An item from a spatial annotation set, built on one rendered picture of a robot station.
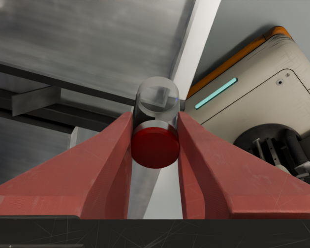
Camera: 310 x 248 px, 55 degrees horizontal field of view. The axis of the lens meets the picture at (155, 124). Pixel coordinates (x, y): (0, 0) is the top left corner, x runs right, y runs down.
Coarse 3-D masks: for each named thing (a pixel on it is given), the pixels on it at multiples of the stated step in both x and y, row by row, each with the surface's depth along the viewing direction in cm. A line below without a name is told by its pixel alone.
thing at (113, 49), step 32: (0, 0) 35; (32, 0) 35; (64, 0) 34; (96, 0) 34; (128, 0) 34; (160, 0) 33; (192, 0) 33; (0, 32) 37; (32, 32) 37; (64, 32) 36; (96, 32) 36; (128, 32) 36; (160, 32) 36; (32, 64) 37; (64, 64) 39; (96, 64) 38; (128, 64) 38; (160, 64) 38; (128, 96) 37
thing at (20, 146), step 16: (0, 112) 41; (0, 128) 46; (16, 128) 46; (32, 128) 45; (48, 128) 41; (64, 128) 42; (0, 144) 48; (16, 144) 47; (32, 144) 47; (48, 144) 47; (64, 144) 46; (0, 160) 50; (16, 160) 49; (32, 160) 49; (0, 176) 52; (16, 176) 51
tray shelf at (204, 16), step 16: (208, 0) 33; (208, 16) 34; (192, 32) 35; (208, 32) 35; (192, 48) 36; (192, 64) 38; (0, 80) 41; (16, 80) 41; (176, 80) 39; (96, 112) 43; (80, 128) 45; (144, 176) 49; (144, 192) 51; (128, 208) 54; (144, 208) 54
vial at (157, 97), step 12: (144, 84) 15; (156, 84) 14; (168, 84) 15; (144, 96) 14; (156, 96) 13; (168, 96) 14; (144, 108) 13; (156, 108) 13; (168, 108) 13; (132, 120) 13; (144, 120) 13; (156, 120) 12; (168, 120) 12
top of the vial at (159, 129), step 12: (144, 132) 12; (156, 132) 11; (168, 132) 12; (132, 144) 12; (144, 144) 12; (156, 144) 12; (168, 144) 12; (132, 156) 12; (144, 156) 12; (156, 156) 12; (168, 156) 12; (156, 168) 13
